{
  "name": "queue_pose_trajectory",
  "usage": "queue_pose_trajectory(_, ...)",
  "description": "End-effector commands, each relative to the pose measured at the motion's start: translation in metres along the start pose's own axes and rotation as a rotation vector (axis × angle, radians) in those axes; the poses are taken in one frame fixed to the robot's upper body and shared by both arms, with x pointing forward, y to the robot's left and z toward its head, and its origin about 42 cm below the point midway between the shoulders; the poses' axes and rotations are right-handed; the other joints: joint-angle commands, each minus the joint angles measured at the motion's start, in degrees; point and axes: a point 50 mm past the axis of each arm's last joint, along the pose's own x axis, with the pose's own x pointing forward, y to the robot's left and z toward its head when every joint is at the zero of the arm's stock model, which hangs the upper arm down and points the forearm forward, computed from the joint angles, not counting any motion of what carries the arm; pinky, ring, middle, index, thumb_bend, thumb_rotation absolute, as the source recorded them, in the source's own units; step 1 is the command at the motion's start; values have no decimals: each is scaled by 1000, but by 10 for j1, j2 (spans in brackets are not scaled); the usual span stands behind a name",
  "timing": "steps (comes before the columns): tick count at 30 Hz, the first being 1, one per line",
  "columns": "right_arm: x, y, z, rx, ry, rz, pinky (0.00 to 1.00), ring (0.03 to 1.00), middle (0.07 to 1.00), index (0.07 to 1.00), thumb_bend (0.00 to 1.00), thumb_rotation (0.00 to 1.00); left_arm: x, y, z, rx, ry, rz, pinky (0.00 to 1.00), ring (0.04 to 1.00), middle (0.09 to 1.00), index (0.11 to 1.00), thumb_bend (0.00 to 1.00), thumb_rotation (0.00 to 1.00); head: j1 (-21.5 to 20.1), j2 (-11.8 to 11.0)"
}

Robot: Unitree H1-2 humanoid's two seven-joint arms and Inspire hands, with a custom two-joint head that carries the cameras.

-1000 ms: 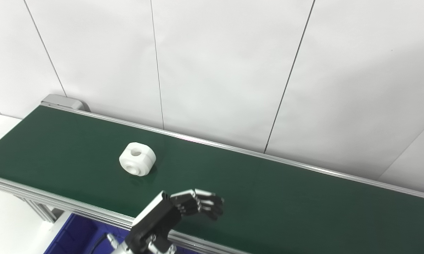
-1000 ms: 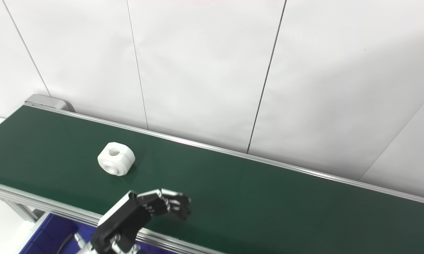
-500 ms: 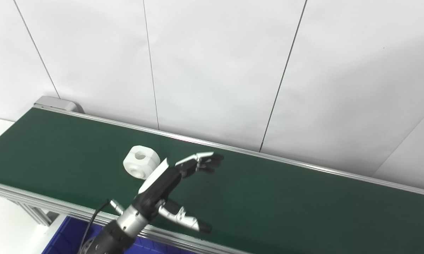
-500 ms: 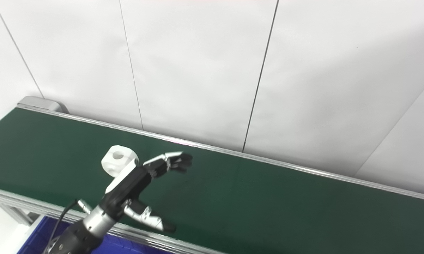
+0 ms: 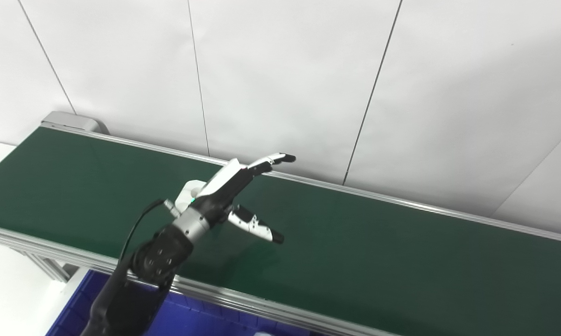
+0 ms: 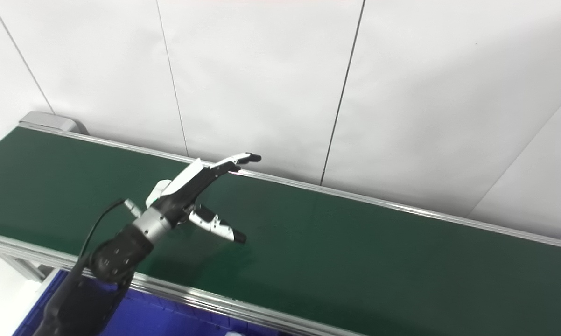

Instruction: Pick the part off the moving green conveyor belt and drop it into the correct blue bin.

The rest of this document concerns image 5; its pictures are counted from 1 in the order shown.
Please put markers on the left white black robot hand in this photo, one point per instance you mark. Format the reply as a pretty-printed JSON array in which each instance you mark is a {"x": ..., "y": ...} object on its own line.
[{"x": 220, "y": 189}]

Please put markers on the blue plastic bin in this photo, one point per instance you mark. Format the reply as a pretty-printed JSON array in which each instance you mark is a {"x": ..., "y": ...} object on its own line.
[{"x": 192, "y": 322}]

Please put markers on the green conveyor belt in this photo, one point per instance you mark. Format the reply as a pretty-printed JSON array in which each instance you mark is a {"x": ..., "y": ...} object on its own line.
[
  {"x": 28, "y": 241},
  {"x": 402, "y": 256}
]

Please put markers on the aluminium conveyor leg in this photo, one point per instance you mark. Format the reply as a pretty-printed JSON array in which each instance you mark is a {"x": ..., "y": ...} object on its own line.
[{"x": 52, "y": 268}]

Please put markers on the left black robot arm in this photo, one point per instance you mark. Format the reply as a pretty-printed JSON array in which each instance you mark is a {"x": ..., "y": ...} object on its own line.
[{"x": 159, "y": 256}]

